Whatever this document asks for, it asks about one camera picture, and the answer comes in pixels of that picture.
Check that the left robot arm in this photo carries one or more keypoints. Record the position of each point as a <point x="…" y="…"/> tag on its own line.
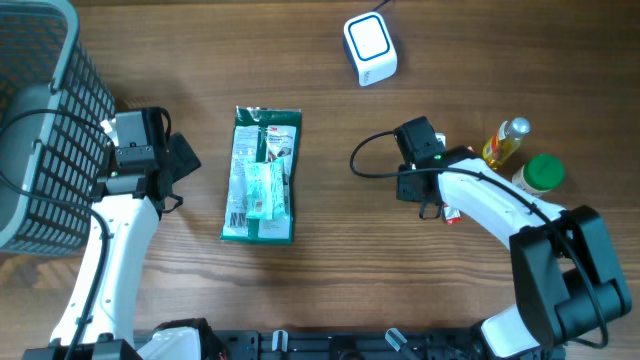
<point x="126" y="208"/>

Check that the grey plastic mesh basket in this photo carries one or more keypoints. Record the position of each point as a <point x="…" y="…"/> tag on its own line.
<point x="52" y="101"/>

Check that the green 3M product package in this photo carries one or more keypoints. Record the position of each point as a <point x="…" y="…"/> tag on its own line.
<point x="260" y="135"/>

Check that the white barcode scanner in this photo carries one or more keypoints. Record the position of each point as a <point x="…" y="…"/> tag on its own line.
<point x="369" y="48"/>

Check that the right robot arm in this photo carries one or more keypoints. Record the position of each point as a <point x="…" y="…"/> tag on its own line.
<point x="567" y="276"/>

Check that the green lid white jar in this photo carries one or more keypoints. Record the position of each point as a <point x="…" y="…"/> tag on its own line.
<point x="539" y="175"/>

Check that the teal mint candy packet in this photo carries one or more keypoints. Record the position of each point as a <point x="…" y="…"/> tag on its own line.
<point x="266" y="192"/>

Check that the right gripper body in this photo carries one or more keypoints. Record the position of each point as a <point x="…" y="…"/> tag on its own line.
<point x="406" y="189"/>

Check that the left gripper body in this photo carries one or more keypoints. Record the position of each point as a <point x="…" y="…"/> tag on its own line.
<point x="181" y="159"/>

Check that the yellow liquid bottle silver cap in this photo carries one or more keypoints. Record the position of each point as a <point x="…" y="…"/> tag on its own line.
<point x="505" y="141"/>

